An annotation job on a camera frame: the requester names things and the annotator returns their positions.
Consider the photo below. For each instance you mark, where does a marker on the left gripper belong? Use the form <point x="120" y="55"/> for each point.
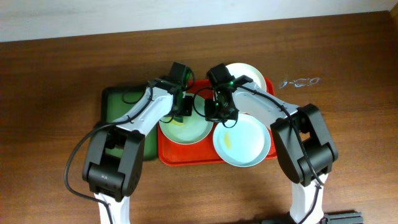
<point x="186" y="106"/>

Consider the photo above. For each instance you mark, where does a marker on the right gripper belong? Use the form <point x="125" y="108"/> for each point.
<point x="217" y="117"/>

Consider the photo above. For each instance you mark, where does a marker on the mint green plate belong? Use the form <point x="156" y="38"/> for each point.
<point x="191" y="130"/>

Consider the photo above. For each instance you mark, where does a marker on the light blue plate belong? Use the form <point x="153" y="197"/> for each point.
<point x="242" y="143"/>

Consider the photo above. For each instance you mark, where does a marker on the yellow green scrub sponge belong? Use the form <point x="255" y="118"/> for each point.
<point x="177" y="121"/>

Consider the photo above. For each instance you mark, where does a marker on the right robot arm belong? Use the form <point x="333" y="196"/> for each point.
<point x="304" y="146"/>

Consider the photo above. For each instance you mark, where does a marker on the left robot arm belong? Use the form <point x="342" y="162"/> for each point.
<point x="113" y="163"/>

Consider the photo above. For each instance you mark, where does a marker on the dark green tray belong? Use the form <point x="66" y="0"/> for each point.
<point x="113" y="107"/>

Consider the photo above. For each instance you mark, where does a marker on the cream white plate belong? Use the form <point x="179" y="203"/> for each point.
<point x="239" y="69"/>

